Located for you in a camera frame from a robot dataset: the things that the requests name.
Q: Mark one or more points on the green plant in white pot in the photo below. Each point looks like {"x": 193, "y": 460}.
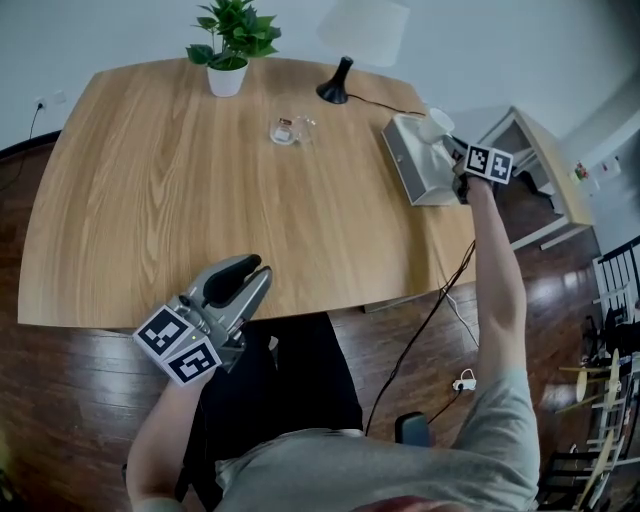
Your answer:
{"x": 227, "y": 75}

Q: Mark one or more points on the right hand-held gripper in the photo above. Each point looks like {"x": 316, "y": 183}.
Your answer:
{"x": 487, "y": 164}

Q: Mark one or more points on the white power strip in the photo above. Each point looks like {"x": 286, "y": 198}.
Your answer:
{"x": 465, "y": 384}

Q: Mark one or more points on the white wall socket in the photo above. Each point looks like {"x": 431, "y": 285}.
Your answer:
{"x": 59, "y": 97}
{"x": 41, "y": 104}

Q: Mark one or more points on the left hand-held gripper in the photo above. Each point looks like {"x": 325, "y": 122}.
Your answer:
{"x": 160, "y": 332}

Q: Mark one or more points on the black slatted chair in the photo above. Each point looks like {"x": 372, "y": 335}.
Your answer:
{"x": 617, "y": 280}

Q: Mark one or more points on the black chair armrest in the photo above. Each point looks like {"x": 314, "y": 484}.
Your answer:
{"x": 412, "y": 429}

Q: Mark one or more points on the person's grey shirt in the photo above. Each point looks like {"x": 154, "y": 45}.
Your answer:
{"x": 400, "y": 470}

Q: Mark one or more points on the table lamp with black base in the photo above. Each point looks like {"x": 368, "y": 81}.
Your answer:
{"x": 367, "y": 27}

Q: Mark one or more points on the white low cabinet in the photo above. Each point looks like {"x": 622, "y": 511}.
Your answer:
{"x": 550, "y": 165}

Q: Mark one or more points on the person's left forearm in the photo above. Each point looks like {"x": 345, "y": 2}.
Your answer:
{"x": 160, "y": 440}

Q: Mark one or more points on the person's black trousers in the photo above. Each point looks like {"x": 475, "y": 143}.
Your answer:
{"x": 280, "y": 380}

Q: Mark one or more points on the white cup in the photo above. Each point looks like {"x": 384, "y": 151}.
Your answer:
{"x": 436, "y": 124}

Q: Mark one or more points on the person's right forearm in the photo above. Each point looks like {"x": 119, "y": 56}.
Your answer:
{"x": 497, "y": 280}

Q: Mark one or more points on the grey drawer box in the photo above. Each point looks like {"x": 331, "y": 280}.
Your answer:
{"x": 417, "y": 160}

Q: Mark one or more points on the pale wooden rack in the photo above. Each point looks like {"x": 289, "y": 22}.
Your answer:
{"x": 607, "y": 425}

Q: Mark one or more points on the clear glass cup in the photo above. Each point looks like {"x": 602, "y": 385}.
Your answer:
{"x": 305, "y": 130}
{"x": 282, "y": 132}

